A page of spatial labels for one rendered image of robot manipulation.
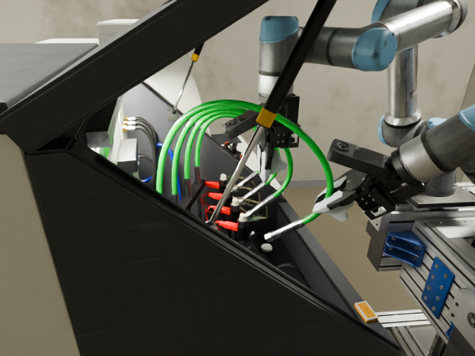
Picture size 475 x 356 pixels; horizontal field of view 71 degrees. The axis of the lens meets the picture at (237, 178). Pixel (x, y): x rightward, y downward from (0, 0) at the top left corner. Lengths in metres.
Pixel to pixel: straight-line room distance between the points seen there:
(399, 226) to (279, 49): 0.81
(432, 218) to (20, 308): 1.20
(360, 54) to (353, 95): 2.63
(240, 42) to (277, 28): 2.29
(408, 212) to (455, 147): 0.69
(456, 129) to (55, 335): 0.63
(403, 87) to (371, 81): 2.18
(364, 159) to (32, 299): 0.54
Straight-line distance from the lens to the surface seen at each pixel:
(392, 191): 0.68
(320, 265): 0.99
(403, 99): 1.22
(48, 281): 0.46
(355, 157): 0.63
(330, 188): 0.71
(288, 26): 0.70
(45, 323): 0.51
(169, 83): 1.06
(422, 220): 1.32
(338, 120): 3.34
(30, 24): 3.24
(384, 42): 0.70
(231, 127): 0.72
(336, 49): 0.72
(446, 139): 0.61
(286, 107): 0.75
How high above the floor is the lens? 1.57
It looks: 26 degrees down
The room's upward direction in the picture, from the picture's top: 1 degrees clockwise
